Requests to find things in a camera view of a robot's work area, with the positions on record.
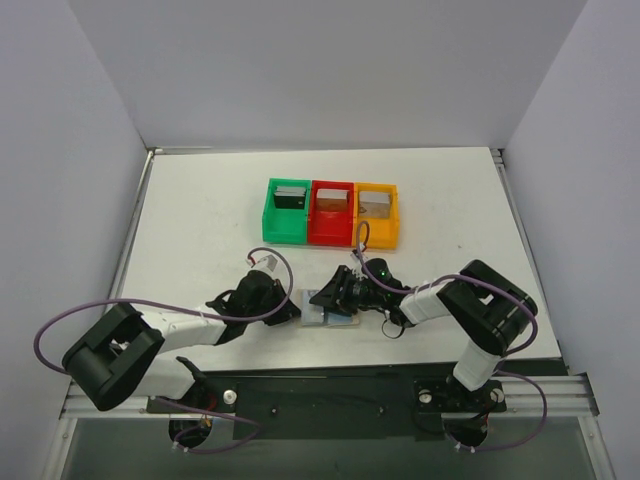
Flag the beige leather card holder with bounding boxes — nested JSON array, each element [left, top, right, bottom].
[[315, 308, 360, 328]]

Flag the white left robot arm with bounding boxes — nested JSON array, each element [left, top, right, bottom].
[[62, 271, 301, 412]]

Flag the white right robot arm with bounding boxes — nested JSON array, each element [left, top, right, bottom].
[[308, 258, 538, 409]]

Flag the cards in yellow bin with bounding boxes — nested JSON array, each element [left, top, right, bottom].
[[358, 190, 392, 219]]

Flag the cards in red bin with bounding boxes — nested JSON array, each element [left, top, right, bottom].
[[316, 188, 349, 212]]

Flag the black cards in green bin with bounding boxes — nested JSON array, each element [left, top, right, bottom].
[[273, 185, 307, 210]]

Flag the red plastic bin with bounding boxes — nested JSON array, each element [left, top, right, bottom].
[[307, 180, 354, 247]]

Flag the green plastic bin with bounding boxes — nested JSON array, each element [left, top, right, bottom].
[[262, 178, 312, 245]]

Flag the yellow plastic bin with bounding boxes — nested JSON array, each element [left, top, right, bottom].
[[352, 182, 400, 250]]

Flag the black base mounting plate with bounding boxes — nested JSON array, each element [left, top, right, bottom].
[[147, 364, 506, 449]]

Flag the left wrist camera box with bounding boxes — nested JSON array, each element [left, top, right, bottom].
[[252, 254, 279, 276]]

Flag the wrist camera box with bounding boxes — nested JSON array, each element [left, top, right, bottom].
[[350, 249, 366, 265], [252, 254, 279, 276]]

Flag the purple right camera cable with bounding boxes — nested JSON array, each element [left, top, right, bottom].
[[355, 220, 549, 454]]

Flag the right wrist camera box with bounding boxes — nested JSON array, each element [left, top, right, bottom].
[[350, 249, 366, 265]]

